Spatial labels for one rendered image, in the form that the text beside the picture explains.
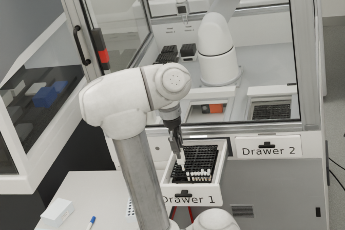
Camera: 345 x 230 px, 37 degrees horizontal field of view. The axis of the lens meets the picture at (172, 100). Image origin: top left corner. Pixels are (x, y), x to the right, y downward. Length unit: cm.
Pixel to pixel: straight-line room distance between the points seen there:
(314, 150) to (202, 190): 56
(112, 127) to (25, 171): 118
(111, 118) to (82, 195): 117
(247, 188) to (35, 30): 130
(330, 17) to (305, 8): 348
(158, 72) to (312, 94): 98
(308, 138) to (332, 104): 192
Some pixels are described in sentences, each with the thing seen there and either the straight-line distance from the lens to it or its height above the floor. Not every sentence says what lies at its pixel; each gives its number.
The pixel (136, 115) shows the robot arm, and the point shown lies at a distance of 145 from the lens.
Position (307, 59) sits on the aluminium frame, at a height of 130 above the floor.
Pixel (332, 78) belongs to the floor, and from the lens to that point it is 463.
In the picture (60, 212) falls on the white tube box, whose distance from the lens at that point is 245.
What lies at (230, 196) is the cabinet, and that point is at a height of 57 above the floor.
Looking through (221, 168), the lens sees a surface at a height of 88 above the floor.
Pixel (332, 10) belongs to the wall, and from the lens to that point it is 553.
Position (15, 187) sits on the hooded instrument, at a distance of 266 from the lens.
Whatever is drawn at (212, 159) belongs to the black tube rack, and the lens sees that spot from 233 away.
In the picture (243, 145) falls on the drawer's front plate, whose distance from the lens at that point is 240.
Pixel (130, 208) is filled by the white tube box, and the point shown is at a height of 79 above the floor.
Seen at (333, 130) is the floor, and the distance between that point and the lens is 399.
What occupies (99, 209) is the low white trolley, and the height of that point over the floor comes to 76.
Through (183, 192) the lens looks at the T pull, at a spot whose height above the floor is 91.
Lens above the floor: 230
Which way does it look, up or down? 30 degrees down
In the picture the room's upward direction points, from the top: 13 degrees counter-clockwise
